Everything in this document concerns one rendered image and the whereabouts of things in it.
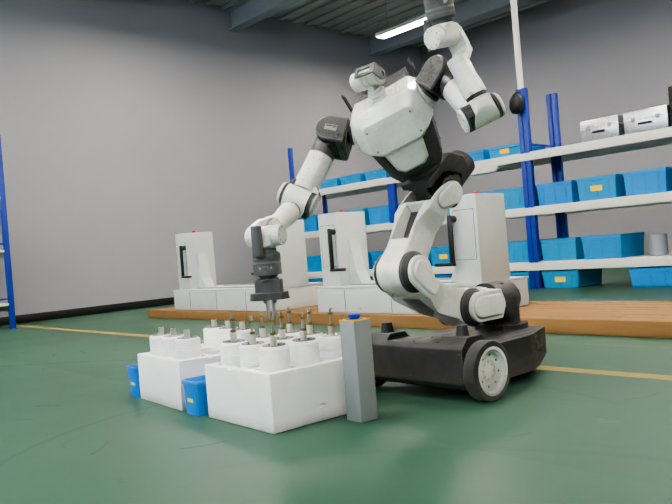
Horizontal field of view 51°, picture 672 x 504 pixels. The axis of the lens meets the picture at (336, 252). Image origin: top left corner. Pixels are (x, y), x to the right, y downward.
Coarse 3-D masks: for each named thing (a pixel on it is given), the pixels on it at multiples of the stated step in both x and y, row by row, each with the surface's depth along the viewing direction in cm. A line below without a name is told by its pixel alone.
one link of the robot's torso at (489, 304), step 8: (480, 288) 271; (488, 288) 274; (472, 296) 257; (480, 296) 258; (488, 296) 261; (496, 296) 264; (472, 304) 256; (480, 304) 257; (488, 304) 261; (496, 304) 264; (504, 304) 267; (472, 312) 256; (480, 312) 257; (488, 312) 260; (496, 312) 264; (480, 320) 258; (488, 320) 262
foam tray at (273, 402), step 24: (336, 360) 227; (216, 384) 234; (240, 384) 223; (264, 384) 212; (288, 384) 214; (312, 384) 220; (336, 384) 226; (216, 408) 235; (240, 408) 224; (264, 408) 213; (288, 408) 214; (312, 408) 220; (336, 408) 226
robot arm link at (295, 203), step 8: (288, 192) 237; (296, 192) 237; (304, 192) 237; (312, 192) 239; (288, 200) 238; (296, 200) 237; (304, 200) 236; (280, 208) 233; (288, 208) 232; (296, 208) 235; (304, 208) 237; (288, 216) 230; (296, 216) 234; (304, 216) 239; (288, 224) 229
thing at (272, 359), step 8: (264, 352) 217; (272, 352) 216; (280, 352) 217; (288, 352) 220; (264, 360) 217; (272, 360) 216; (280, 360) 216; (288, 360) 219; (264, 368) 217; (272, 368) 216; (280, 368) 216; (288, 368) 218
